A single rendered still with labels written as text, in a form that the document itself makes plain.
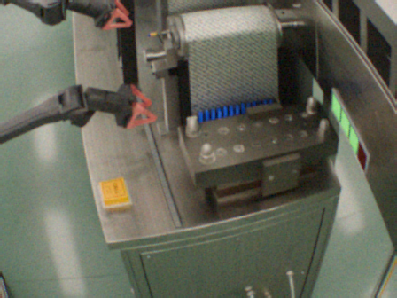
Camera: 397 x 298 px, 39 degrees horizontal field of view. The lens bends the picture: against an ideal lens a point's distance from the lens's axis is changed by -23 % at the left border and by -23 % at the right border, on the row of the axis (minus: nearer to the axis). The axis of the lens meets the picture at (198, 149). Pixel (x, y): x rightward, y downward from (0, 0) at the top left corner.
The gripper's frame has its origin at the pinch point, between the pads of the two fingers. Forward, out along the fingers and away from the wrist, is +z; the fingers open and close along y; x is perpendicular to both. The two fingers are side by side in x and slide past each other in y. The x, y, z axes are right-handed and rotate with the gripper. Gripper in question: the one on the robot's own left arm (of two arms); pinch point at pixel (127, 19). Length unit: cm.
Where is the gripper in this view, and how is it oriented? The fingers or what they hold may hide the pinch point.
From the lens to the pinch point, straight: 165.7
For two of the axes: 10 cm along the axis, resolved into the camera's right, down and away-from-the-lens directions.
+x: 5.8, -6.9, -4.3
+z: 7.7, 3.0, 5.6
